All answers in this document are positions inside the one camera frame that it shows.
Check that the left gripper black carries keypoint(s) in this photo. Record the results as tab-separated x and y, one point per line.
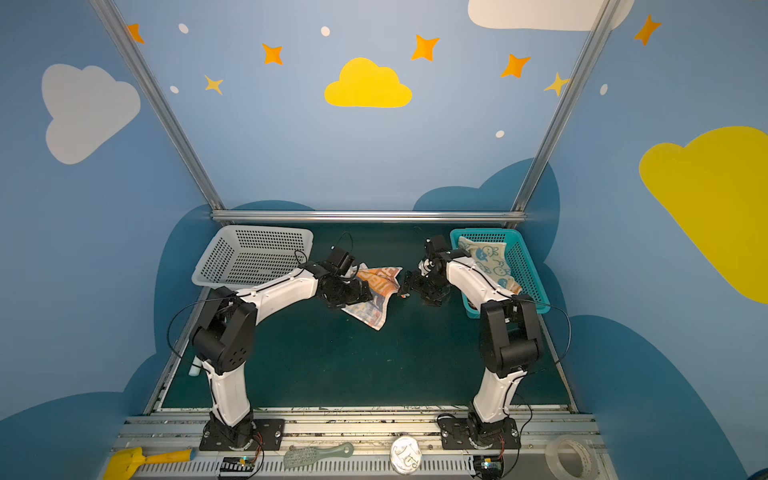
351	291

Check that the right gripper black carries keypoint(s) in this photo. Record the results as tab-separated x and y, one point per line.
420	282

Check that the rabbit letter striped towel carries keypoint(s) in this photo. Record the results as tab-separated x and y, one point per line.
383	285

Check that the teal perforated plastic basket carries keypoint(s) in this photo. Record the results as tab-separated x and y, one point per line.
517	256

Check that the white perforated plastic basket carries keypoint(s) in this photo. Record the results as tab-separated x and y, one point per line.
241	256

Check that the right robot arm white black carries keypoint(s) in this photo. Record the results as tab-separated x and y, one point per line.
509	330

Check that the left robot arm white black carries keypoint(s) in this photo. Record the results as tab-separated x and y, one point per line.
223	337

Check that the bunny face pattern towel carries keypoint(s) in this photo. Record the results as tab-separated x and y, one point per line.
490	258

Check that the light blue plastic spoon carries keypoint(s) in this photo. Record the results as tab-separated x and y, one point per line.
195	367

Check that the round silver tin lid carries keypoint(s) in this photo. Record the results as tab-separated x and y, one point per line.
405	455

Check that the pale green hair brush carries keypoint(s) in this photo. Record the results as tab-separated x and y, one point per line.
296	458

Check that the right small circuit board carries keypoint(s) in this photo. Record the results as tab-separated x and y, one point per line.
488	468

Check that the small circuit board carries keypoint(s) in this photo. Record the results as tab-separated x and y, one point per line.
236	468
488	468

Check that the left small circuit board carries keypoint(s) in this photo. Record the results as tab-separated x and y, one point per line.
236	468

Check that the clear tape roll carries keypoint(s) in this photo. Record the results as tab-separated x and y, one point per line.
568	458

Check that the yellow toy shovel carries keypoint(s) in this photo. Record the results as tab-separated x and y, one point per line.
124	464

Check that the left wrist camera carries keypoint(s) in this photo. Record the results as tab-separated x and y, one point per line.
339	261

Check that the aluminium frame back rail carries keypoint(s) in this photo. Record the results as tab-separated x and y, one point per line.
295	216

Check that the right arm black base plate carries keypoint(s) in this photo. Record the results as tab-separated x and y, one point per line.
470	433

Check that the aluminium frame left post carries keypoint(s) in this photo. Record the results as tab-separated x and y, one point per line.
113	22

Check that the aluminium frame post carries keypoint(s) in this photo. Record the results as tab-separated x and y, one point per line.
113	22
580	74

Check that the aluminium front rail bed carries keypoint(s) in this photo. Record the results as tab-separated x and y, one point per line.
371	430

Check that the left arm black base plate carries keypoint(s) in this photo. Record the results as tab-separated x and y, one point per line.
246	436

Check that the aluminium frame right post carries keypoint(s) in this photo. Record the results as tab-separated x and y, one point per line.
580	74

